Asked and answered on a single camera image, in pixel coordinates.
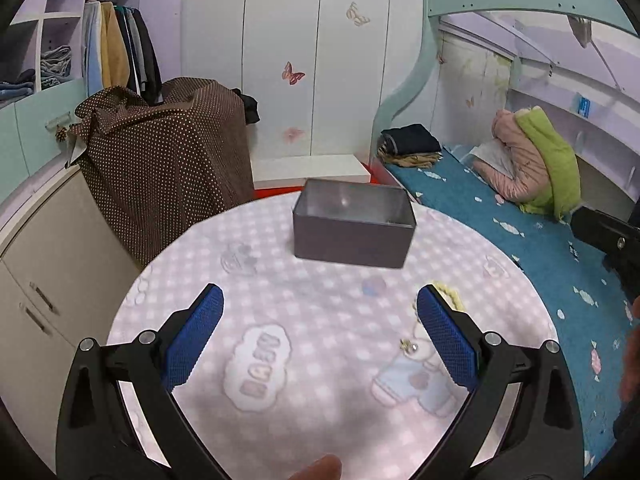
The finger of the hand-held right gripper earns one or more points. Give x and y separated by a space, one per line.
595 230

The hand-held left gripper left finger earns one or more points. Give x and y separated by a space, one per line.
195 340

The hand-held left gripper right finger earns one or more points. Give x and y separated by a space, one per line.
447 340

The small silver earring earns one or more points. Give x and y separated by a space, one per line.
409 346

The grey metal box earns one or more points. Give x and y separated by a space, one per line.
350 245

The person's right hand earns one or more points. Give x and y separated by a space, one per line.
631 360

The person's left hand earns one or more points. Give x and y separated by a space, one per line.
320 467

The green blanket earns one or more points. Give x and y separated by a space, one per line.
555 160

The blue patterned bed sheet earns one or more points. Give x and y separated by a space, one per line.
500 240

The pink jacket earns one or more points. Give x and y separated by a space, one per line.
520 160

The blue card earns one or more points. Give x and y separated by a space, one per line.
583 105

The beige low cabinet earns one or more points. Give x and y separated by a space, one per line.
50 250

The folded tan clothes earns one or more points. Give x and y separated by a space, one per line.
415 161

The brown polka dot cloth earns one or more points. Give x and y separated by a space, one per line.
165 160

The folded dark clothes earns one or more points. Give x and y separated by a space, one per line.
410 137

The white low platform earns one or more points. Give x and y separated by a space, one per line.
310 167

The pale pink butterfly sticker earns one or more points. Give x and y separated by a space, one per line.
292 135

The black cloth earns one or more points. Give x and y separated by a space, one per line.
249 107

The pinecone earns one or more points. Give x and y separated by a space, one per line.
61 135

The teal front drawer unit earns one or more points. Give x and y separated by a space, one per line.
30 130

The dark pink butterfly sticker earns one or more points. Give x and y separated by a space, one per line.
292 74

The dark hanging clothes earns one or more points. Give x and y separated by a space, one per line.
145 60

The tan hanging coat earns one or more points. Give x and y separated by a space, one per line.
115 50

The folded dark blue jeans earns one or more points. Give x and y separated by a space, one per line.
17 91

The light blue hanging shirt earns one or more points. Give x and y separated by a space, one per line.
91 50

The folded light blue jeans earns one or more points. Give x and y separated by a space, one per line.
56 62

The beige butterfly sticker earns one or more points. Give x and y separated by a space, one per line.
357 14

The white wardrobe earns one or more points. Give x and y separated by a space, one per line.
300 20

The lilac open shelf unit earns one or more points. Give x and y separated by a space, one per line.
60 0

